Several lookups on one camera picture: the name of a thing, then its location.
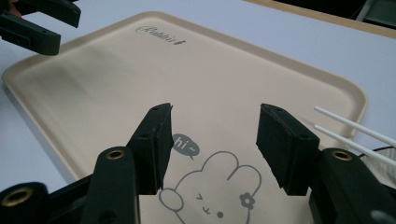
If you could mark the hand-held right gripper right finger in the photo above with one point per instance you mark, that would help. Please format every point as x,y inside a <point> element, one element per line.
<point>286,149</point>

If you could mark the beige tray with rabbit print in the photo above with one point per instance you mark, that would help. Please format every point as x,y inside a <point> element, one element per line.
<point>218,77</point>

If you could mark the white chopstick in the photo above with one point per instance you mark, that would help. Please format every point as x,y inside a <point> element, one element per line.
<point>355,145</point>
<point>355,126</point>

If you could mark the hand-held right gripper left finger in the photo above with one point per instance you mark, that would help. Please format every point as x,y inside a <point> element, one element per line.
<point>152,149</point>

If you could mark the white plate with dark rim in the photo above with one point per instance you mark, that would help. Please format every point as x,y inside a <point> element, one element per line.
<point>387,174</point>

